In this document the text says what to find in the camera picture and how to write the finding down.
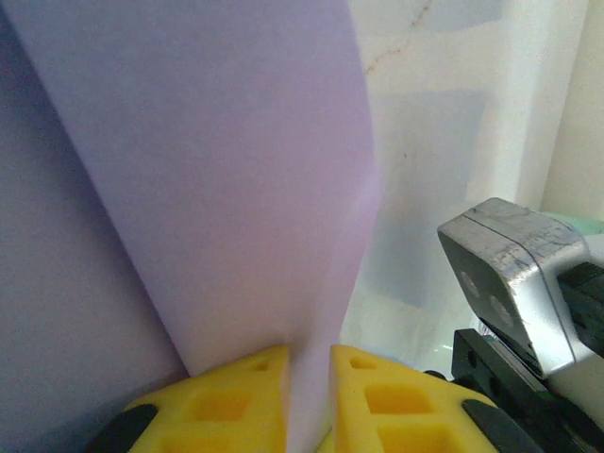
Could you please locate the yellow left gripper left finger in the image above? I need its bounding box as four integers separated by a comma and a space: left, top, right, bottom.
93, 344, 292, 453

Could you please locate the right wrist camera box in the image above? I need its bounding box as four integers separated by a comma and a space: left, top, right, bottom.
436, 197, 591, 379

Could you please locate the light purple paper sheet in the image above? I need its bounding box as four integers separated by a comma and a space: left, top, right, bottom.
0, 0, 383, 453

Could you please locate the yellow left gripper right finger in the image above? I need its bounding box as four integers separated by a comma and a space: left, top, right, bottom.
328, 344, 544, 453

